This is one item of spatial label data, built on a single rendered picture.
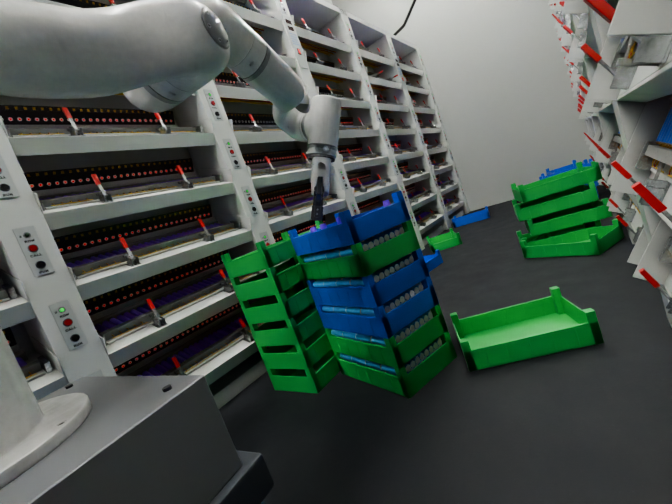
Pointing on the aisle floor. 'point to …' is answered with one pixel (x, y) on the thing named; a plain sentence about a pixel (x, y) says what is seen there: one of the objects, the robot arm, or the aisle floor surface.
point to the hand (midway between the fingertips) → (316, 213)
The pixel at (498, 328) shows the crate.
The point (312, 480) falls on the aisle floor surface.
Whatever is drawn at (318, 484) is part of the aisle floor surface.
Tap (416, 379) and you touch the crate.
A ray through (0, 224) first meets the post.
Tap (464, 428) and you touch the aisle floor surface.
